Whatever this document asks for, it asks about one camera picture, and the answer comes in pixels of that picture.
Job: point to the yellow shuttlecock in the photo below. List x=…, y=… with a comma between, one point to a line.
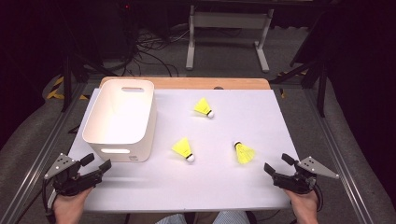
x=244, y=153
x=202, y=106
x=183, y=147

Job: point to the wooden table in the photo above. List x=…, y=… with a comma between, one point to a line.
x=186, y=83

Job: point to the aluminium floor rail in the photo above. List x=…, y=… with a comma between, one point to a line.
x=339, y=161
x=37, y=161

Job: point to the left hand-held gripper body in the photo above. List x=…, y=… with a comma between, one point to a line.
x=67, y=182

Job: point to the person's right hand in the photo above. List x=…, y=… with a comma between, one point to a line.
x=305, y=207

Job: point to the person's left hand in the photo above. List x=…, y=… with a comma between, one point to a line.
x=70, y=210

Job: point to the white plastic storage bin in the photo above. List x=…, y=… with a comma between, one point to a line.
x=118, y=118

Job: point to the black tripod stand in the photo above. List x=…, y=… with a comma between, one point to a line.
x=321, y=93
x=66, y=84

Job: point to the white metal stand frame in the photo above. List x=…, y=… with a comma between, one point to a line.
x=230, y=20

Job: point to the dark round table grommet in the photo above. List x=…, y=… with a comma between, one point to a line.
x=218, y=88

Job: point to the yellow black floor tape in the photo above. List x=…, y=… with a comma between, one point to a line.
x=53, y=93

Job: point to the person's striped shirt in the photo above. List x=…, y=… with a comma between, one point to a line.
x=230, y=218

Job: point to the white board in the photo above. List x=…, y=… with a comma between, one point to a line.
x=218, y=183

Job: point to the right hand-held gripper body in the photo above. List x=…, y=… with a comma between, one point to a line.
x=295, y=183

